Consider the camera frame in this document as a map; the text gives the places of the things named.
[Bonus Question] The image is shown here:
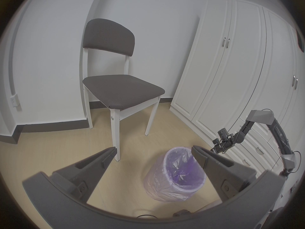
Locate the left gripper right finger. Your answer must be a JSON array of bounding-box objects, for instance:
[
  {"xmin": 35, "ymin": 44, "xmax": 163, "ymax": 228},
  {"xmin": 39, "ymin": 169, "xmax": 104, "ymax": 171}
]
[{"xmin": 191, "ymin": 145, "xmax": 258, "ymax": 203}]

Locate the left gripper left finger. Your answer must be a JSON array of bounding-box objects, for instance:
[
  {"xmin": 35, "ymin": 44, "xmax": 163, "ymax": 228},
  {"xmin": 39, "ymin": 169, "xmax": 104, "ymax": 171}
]
[{"xmin": 51, "ymin": 147, "xmax": 118, "ymax": 202}]

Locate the purple plastic bag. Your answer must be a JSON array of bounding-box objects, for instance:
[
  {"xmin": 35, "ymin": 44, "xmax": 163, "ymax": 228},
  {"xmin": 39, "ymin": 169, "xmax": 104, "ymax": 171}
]
[{"xmin": 143, "ymin": 146, "xmax": 207, "ymax": 202}]

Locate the white trash bin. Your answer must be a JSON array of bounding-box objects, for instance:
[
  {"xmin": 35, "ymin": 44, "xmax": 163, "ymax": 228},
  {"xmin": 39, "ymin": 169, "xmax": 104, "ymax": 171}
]
[{"xmin": 145, "ymin": 146, "xmax": 206, "ymax": 201}]

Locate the white wardrobe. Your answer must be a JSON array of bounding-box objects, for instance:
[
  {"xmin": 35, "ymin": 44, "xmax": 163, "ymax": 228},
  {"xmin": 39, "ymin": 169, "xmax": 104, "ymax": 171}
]
[{"xmin": 169, "ymin": 0, "xmax": 303, "ymax": 176}]

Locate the grey padded white chair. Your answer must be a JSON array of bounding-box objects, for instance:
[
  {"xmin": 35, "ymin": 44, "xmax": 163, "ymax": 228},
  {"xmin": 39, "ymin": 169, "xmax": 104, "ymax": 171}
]
[{"xmin": 82, "ymin": 18, "xmax": 166, "ymax": 162}]

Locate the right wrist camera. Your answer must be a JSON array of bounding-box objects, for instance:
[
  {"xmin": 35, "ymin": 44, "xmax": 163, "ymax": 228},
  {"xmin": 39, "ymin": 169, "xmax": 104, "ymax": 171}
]
[{"xmin": 218, "ymin": 128, "xmax": 234, "ymax": 142}]

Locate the white wall socket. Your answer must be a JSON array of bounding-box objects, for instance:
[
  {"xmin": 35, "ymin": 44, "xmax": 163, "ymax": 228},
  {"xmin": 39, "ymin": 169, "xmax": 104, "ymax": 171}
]
[{"xmin": 10, "ymin": 94, "xmax": 20, "ymax": 108}]

